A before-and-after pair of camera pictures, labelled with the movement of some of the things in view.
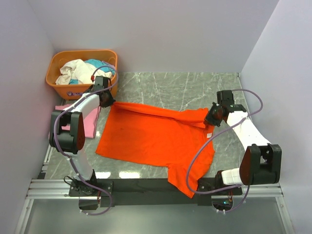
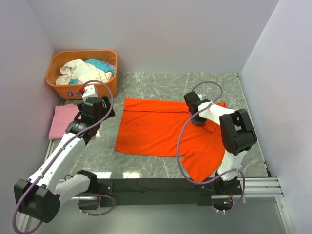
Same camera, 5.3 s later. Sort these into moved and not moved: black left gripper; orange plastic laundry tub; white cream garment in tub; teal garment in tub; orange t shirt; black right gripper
Moved: black right gripper; orange t shirt; black left gripper
Not moved: orange plastic laundry tub; white cream garment in tub; teal garment in tub
